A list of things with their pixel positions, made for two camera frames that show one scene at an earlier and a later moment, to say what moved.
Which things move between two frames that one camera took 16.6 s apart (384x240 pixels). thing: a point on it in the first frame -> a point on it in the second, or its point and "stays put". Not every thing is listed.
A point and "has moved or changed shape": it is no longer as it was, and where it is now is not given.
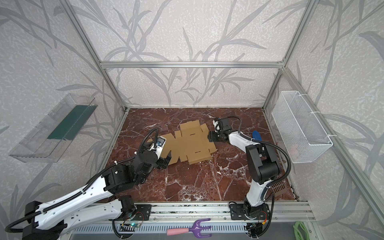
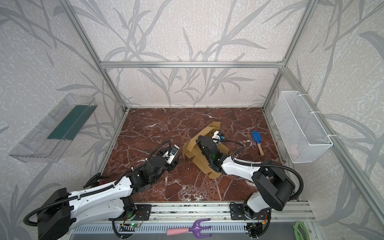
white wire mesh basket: x=303 y=138 stays put
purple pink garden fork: x=178 y=231 stays put
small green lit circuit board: x=134 y=225 stays put
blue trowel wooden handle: x=256 y=135 stays put
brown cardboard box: x=191 y=144 has moved or changed shape
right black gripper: x=215 y=133 -> x=202 y=143
